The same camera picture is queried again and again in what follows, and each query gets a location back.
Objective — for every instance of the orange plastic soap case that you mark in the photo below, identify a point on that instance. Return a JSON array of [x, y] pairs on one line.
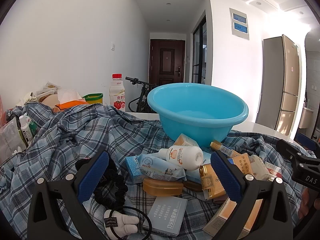
[[162, 187]]

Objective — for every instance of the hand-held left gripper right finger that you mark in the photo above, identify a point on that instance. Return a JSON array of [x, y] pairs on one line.
[[225, 177]]

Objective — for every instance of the yellow printed box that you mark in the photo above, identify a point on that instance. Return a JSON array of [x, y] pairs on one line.
[[243, 166]]

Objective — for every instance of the red and white packet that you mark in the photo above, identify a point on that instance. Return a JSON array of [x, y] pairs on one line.
[[273, 171]]

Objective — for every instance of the red capped milk drink bottle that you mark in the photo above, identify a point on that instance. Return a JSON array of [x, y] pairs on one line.
[[117, 95]]

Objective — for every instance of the beige small box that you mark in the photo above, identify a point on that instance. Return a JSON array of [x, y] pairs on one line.
[[185, 140]]

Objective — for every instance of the dark blue seat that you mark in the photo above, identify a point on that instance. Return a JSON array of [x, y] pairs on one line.
[[307, 141]]

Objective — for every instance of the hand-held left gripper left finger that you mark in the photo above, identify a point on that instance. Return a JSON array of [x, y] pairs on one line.
[[92, 178]]

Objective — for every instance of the blue plaid shirt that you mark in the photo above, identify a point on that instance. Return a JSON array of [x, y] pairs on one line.
[[75, 135]]

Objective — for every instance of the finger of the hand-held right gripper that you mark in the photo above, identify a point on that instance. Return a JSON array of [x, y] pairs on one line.
[[292, 151]]

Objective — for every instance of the white light switch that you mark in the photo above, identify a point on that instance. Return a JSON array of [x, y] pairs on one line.
[[113, 46]]

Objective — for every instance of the pale blue wet wipes pack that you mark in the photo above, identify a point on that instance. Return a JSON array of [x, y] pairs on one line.
[[162, 168]]

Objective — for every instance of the orange and white box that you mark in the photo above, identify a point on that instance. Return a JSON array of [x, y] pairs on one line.
[[222, 220]]

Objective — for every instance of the white lotion bottle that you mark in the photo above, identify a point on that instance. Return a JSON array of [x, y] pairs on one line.
[[182, 156]]

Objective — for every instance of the black bicycle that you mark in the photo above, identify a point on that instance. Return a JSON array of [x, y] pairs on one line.
[[142, 97]]

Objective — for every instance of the gold cigarette box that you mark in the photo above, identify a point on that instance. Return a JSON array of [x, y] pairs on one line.
[[209, 180]]

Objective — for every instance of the clear snack bag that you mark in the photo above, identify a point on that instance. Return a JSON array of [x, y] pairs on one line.
[[48, 87]]

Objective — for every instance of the person's right hand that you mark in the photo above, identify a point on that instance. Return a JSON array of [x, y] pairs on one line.
[[305, 203]]

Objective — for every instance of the gold capped tube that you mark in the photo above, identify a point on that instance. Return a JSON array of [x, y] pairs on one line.
[[223, 148]]

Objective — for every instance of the black scrunchie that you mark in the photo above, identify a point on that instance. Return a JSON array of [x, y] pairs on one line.
[[110, 180]]

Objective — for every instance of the dark brown door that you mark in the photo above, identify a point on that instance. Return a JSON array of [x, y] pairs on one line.
[[166, 60]]

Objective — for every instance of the yellow cup with green rim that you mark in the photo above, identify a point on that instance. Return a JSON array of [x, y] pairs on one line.
[[93, 98]]

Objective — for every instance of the white plush toy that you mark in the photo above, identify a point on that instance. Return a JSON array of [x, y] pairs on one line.
[[120, 222]]

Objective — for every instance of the light blue plastic basin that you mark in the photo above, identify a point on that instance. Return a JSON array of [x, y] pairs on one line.
[[200, 127]]

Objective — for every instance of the black framed glass door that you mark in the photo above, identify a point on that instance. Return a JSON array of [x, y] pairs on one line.
[[200, 55]]

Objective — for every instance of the grey box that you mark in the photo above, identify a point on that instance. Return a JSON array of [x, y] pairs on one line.
[[166, 215]]

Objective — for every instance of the clear plastic bag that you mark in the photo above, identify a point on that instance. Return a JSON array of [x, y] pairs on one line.
[[10, 140]]

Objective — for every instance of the beige refrigerator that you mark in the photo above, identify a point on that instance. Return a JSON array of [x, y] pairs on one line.
[[282, 85]]

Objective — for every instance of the beige bin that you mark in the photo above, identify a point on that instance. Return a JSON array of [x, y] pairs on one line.
[[306, 117]]

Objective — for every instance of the white wall panel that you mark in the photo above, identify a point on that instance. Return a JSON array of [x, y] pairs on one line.
[[239, 23]]

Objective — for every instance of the orange tissue pack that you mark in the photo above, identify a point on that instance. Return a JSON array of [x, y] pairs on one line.
[[70, 100]]

